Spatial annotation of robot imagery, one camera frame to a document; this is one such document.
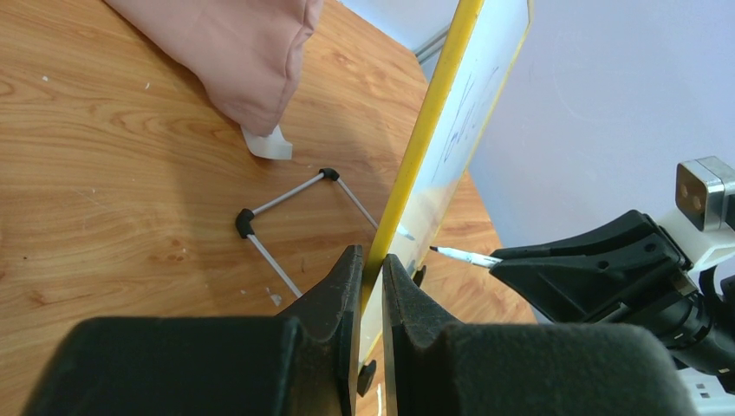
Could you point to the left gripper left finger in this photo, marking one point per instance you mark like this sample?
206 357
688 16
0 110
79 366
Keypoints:
302 361

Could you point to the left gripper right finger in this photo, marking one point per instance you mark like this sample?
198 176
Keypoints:
438 365

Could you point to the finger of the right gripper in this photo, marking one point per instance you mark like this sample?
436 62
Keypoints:
617 245
575 296

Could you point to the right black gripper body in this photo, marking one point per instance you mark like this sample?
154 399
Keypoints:
669 314

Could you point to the white blue whiteboard marker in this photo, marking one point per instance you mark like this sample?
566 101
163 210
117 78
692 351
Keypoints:
480 260

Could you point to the yellow framed whiteboard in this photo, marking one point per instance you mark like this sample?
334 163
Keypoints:
481 46

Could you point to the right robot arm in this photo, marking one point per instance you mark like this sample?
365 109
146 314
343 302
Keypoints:
708 343

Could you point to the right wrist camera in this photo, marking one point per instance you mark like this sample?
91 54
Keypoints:
702 224

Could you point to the wire whiteboard stand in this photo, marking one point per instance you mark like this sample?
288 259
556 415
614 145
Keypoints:
296 213

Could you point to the pink drawstring shorts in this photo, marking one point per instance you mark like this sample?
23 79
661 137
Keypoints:
247 54

